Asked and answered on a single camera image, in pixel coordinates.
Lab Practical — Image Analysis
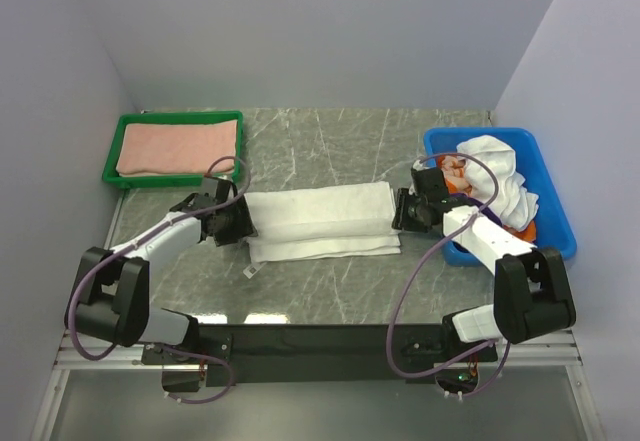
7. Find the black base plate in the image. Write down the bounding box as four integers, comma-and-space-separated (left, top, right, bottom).
140, 324, 506, 388

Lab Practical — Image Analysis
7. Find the pink towel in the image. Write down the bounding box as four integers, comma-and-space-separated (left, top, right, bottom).
116, 120, 237, 177

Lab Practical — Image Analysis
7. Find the green plastic tray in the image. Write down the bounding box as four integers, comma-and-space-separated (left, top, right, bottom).
102, 111, 244, 189

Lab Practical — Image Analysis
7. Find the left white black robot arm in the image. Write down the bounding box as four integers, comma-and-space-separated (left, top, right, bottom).
65, 176, 257, 363

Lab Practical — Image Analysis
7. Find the orange towel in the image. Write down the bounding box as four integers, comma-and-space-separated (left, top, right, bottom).
436, 155, 472, 195

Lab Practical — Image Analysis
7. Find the large white waffle towel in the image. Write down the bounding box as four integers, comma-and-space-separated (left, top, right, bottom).
246, 182, 401, 267

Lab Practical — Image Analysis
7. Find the white crumpled towel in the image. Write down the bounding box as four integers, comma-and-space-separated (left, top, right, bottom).
451, 135, 539, 232

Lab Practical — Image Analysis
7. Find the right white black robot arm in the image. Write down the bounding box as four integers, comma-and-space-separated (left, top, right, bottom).
392, 168, 577, 360

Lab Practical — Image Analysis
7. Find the aluminium frame rail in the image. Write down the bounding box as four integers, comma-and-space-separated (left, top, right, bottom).
29, 324, 606, 441

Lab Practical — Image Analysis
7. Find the purple towel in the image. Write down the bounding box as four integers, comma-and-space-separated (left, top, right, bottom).
452, 193, 502, 226

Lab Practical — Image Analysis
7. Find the blue plastic bin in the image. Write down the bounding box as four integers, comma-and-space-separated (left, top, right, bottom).
423, 127, 577, 260

